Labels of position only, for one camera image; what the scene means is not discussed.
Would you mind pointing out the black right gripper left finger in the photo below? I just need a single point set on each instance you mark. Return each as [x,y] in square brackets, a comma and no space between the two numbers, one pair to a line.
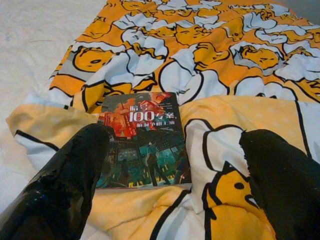
[55,195]

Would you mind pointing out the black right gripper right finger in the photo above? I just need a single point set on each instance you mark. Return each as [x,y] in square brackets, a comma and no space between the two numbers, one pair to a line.
[287,187]

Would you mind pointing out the dark paperback book red art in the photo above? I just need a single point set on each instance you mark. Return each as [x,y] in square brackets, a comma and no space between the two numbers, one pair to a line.
[150,140]

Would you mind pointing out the yellow cartoon egg quilt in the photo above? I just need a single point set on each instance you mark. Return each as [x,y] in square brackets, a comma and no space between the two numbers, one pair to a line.
[200,62]

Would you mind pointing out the white quilted mattress pad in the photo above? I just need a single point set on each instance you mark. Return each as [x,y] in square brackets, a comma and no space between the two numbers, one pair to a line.
[30,50]

